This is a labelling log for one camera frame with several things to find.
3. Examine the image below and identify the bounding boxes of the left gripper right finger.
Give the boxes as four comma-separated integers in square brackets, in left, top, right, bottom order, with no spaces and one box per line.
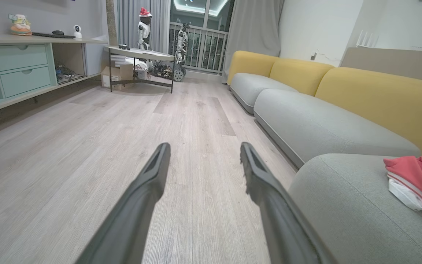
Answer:
[240,142,338,264]

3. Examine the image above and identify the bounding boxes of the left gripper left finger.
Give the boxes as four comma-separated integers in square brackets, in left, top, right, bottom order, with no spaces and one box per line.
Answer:
[75,142,171,264]

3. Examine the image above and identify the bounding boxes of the red and white garment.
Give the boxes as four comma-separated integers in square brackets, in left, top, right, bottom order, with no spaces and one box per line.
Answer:
[384,155,422,214]

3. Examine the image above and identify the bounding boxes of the grey sofa seat cushion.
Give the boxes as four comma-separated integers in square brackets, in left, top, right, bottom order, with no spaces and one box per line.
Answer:
[253,89,422,170]
[288,153,422,264]
[230,72,299,114]

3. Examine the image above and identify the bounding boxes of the brown cardboard box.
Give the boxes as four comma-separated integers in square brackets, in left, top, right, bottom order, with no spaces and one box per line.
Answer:
[101,64,135,91]

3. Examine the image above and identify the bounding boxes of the yellow sofa backrest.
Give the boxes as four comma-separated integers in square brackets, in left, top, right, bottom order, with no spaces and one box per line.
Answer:
[314,67,422,160]
[269,58,336,97]
[227,50,280,86]

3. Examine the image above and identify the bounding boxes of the mint green cabinet drawer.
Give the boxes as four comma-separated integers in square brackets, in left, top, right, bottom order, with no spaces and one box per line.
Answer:
[0,44,49,72]
[0,66,52,99]

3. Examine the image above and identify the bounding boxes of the white humanoid robot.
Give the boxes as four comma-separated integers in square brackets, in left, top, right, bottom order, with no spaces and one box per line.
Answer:
[137,16,153,51]

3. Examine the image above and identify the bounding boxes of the white balcony railing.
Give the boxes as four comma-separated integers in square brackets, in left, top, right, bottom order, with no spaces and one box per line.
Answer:
[169,21,230,74]

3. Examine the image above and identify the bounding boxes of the grey window curtain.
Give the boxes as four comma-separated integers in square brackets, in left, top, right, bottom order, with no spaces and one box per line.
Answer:
[117,0,171,54]

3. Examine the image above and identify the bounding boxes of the black keyboard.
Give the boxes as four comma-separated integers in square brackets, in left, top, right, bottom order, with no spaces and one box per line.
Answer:
[32,32,76,39]

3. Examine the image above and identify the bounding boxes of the beige board panel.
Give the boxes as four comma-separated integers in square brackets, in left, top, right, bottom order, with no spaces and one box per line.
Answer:
[341,47,422,85]

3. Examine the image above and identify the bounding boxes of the white wifi router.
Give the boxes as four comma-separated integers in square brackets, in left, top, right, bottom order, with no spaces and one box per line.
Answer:
[355,30,380,48]

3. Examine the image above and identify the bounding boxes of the colourful plush toy figure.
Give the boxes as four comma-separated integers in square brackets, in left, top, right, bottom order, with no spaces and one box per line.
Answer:
[8,14,33,36]

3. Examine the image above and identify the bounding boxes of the tangle of black cables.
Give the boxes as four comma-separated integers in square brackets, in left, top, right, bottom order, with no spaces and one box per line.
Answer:
[55,64,77,84]

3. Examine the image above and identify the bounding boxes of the oval coffee table black frame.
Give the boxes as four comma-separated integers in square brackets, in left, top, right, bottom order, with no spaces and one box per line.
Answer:
[104,45,177,94]

